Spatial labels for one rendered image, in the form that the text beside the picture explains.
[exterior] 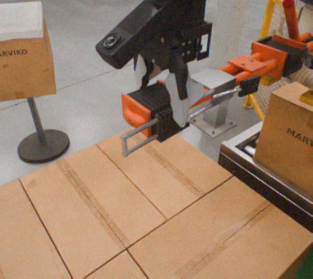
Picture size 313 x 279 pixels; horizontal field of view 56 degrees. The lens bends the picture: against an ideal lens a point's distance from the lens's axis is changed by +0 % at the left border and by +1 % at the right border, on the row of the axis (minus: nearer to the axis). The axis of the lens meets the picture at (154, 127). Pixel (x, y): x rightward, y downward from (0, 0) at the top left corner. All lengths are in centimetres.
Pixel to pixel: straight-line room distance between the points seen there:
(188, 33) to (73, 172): 112
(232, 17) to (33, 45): 128
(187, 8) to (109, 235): 94
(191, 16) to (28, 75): 150
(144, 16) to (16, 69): 150
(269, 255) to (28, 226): 91
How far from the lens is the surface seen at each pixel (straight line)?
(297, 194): 135
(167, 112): 44
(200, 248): 117
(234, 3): 215
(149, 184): 134
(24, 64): 184
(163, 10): 40
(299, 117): 124
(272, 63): 68
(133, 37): 38
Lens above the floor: 154
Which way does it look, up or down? 37 degrees down
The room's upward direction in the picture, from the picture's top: straight up
